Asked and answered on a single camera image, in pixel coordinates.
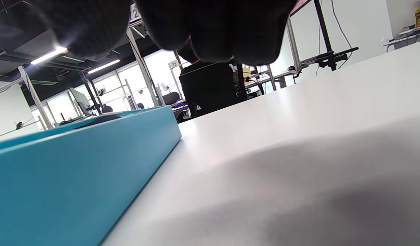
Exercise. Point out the white number tag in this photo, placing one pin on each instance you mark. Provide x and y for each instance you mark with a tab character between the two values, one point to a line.
174	64

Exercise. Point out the black mesh office chair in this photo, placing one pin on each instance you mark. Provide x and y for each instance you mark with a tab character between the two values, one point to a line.
206	89

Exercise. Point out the blue file box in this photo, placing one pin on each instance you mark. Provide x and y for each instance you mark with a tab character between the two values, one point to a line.
59	177

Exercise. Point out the ceiling light strip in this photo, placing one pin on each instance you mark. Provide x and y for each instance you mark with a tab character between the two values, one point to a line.
104	66
47	56

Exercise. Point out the yellow bottle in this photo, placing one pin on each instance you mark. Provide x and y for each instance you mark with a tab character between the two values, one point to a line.
419	17

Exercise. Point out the grey monitor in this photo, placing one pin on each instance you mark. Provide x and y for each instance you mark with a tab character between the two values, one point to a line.
80	100

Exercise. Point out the black clamp stand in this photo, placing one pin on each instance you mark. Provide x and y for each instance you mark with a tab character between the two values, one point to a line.
324	34

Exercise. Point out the aluminium frame post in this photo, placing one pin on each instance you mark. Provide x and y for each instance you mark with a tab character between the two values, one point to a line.
35	99
293	44
143	71

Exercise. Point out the person's right hand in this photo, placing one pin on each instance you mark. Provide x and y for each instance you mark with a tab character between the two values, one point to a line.
213	27

